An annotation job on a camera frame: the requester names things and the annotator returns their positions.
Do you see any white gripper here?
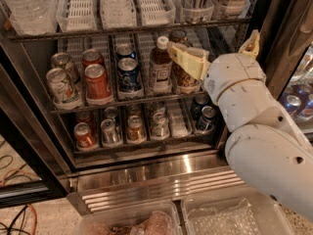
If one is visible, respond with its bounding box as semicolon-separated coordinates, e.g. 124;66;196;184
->
166;28;267;106

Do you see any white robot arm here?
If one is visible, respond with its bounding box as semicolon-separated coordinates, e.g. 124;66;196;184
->
166;30;313;221

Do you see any brown tea bottle white cap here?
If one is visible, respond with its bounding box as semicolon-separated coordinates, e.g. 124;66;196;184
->
149;36;172;90

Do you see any white green can bottom shelf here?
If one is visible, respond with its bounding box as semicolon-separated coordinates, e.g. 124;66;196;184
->
151;113;169;138

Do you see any brown can bottom shelf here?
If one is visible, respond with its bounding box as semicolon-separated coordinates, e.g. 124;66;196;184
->
127;116;145;141

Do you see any steel fridge cabinet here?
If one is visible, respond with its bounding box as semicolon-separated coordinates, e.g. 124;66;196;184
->
0;0;313;214

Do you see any silver can bottom shelf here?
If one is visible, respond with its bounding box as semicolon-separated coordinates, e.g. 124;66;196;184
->
101;118;120;144

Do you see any orange can bottom shelf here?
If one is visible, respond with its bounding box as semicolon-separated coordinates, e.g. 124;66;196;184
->
73;122;96;148

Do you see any clear water bottle left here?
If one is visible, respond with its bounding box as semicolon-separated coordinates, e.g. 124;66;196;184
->
4;0;58;35

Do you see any open fridge glass door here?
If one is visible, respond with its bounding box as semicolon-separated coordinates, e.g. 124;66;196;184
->
0;66;69;208

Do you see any brown tan can front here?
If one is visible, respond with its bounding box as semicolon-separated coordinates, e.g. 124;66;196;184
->
176;68;196;87

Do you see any brown tan can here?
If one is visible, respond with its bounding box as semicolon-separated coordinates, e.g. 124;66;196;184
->
176;68;196;87
169;29;188;44

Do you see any brown tan can rear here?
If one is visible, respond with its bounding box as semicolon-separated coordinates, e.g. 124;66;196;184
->
169;29;188;44

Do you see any blue can bottom front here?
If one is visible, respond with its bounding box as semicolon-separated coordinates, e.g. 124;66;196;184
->
196;106;216;131

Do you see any pepsi can behind glass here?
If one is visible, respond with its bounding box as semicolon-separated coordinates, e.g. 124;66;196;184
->
284;95;301;116

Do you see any blue soda can front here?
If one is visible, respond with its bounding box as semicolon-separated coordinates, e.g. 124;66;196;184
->
117;58;141;92

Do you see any blue soda can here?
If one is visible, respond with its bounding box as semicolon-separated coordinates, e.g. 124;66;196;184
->
117;58;141;92
115;43;136;60

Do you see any blue soda can rear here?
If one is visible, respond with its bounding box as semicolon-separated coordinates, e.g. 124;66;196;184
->
115;43;136;60

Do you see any orange soda can front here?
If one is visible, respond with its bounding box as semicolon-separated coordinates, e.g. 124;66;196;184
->
84;64;112;100

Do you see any orange soda can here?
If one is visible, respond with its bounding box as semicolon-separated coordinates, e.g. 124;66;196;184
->
84;64;112;100
82;49;105;68

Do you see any orange soda can rear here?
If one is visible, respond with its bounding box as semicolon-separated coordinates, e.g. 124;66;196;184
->
82;49;105;68

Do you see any clear bin with bubble wrap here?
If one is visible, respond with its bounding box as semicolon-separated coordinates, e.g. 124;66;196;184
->
181;186;294;235

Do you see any silver can behind white can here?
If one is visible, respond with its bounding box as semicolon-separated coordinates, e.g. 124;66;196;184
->
51;52;80;83

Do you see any white green soda can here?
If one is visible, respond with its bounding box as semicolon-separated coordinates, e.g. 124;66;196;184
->
46;68;78;104

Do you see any clear bin with pink bags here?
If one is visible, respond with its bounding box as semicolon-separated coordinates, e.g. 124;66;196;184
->
73;201;183;235

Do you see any orange cable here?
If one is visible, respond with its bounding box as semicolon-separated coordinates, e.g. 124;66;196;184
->
0;168;39;235

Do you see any black cable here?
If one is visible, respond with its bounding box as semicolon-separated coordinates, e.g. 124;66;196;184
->
0;204;30;235

